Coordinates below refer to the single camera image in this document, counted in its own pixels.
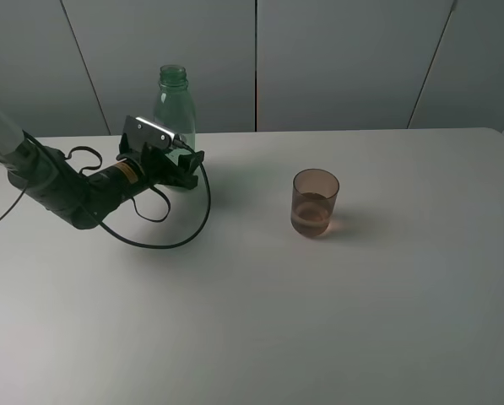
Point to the green transparent plastic bottle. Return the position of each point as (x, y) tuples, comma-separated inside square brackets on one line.
[(174, 107)]

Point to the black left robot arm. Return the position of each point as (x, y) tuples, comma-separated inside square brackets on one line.
[(82, 198)]

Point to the pink translucent plastic cup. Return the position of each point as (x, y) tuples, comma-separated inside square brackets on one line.
[(314, 194)]

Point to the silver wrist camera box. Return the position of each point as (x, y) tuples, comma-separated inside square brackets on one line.
[(140, 132)]

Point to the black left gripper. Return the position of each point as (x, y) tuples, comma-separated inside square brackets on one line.
[(143, 162)]

